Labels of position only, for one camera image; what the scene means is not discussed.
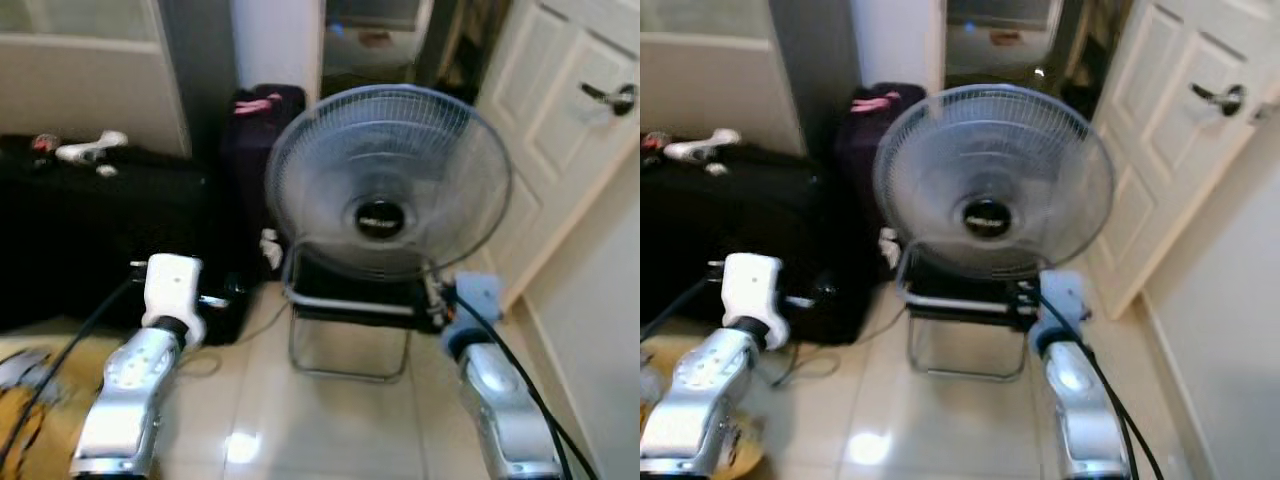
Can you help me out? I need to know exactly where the grey Milux fan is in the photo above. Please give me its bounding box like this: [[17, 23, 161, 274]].
[[265, 84, 513, 283], [873, 84, 1116, 281]]

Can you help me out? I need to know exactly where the large black suitcase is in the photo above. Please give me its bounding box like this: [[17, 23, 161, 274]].
[[640, 140, 881, 346], [0, 135, 251, 346]]

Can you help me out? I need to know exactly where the dark suitcase pink tag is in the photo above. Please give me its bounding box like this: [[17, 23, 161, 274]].
[[220, 85, 308, 281], [835, 83, 926, 251]]

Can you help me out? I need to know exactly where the white panel door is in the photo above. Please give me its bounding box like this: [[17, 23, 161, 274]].
[[475, 0, 641, 306], [1085, 0, 1280, 319]]

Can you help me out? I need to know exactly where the black stand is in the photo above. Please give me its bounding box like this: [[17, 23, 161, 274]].
[[440, 0, 501, 101], [1060, 0, 1121, 101]]

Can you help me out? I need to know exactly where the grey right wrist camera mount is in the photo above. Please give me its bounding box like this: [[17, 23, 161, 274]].
[[1035, 270, 1091, 336], [440, 272, 501, 336]]

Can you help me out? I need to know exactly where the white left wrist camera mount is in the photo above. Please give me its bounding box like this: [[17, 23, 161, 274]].
[[143, 254, 208, 346], [722, 253, 791, 349]]

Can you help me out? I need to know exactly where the black chair chrome frame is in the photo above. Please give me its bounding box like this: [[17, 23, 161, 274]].
[[897, 245, 1041, 383], [282, 245, 446, 384]]

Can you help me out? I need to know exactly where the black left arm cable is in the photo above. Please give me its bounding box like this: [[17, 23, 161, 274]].
[[640, 280, 726, 341], [0, 280, 149, 471]]

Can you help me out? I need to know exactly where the metal door handle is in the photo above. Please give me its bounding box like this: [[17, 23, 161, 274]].
[[580, 82, 639, 117], [1190, 83, 1246, 117]]

